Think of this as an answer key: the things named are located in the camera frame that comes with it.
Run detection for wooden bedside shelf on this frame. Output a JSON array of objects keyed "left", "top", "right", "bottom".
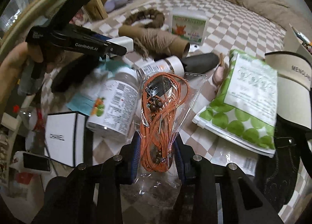
[{"left": 0, "top": 0, "right": 193, "bottom": 46}]

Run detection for clear bag white label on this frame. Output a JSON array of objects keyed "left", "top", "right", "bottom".
[{"left": 212, "top": 139, "right": 259, "bottom": 176}]

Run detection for black stitched glove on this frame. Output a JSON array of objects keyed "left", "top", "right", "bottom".
[{"left": 255, "top": 117, "right": 312, "bottom": 211}]

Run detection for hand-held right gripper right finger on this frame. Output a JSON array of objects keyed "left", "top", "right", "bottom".
[{"left": 174, "top": 135, "right": 284, "bottom": 224}]

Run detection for clear bag of orange cord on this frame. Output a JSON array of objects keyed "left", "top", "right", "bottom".
[{"left": 133, "top": 70, "right": 207, "bottom": 210}]

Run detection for white box black edges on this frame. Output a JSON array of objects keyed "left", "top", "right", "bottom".
[{"left": 44, "top": 111, "right": 89, "bottom": 168}]

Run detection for black pouch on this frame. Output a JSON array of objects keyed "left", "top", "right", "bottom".
[{"left": 182, "top": 53, "right": 219, "bottom": 72}]

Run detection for white charger plug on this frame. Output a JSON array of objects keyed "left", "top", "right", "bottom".
[{"left": 105, "top": 36, "right": 135, "bottom": 59}]

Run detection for white fruit label bottle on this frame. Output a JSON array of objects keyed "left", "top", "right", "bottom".
[{"left": 85, "top": 67, "right": 139, "bottom": 142}]

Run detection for cardboard tube with twine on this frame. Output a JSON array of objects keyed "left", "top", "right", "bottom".
[{"left": 119, "top": 25, "right": 191, "bottom": 57}]

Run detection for green dotted wipes packet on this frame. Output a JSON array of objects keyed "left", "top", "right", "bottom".
[{"left": 192, "top": 50, "right": 278, "bottom": 158}]

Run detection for white visor cap black band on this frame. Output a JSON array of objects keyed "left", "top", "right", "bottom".
[{"left": 264, "top": 52, "right": 312, "bottom": 132}]

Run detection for person's left hand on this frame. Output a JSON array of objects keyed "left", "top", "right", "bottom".
[{"left": 0, "top": 41, "right": 47, "bottom": 88}]

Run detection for brown fuzzy headband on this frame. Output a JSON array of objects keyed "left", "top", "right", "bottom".
[{"left": 123, "top": 10, "right": 165, "bottom": 29}]

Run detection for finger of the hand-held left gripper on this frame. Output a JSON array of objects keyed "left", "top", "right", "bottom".
[
  {"left": 47, "top": 0, "right": 106, "bottom": 29},
  {"left": 82, "top": 29, "right": 128, "bottom": 57}
]

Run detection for grey curtain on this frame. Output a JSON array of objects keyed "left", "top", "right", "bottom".
[{"left": 0, "top": 0, "right": 53, "bottom": 34}]

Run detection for white shoe box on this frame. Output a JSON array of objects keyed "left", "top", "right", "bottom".
[{"left": 283, "top": 24, "right": 312, "bottom": 55}]

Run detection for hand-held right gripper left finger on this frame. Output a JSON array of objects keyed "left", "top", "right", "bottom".
[{"left": 32, "top": 136, "right": 142, "bottom": 224}]

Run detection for small white capped bottle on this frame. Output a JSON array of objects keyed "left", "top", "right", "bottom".
[{"left": 138, "top": 56, "right": 184, "bottom": 78}]

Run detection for framed doll picture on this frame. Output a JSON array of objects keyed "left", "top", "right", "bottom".
[{"left": 69, "top": 7, "right": 92, "bottom": 28}]

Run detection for teal wet wipes pack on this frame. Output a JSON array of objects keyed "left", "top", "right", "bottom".
[{"left": 66, "top": 85, "right": 105, "bottom": 116}]

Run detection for white device dark screen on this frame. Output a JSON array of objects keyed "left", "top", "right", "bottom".
[{"left": 15, "top": 151, "right": 53, "bottom": 173}]

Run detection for white box green label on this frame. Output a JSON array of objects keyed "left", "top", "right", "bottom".
[{"left": 168, "top": 11, "right": 207, "bottom": 45}]

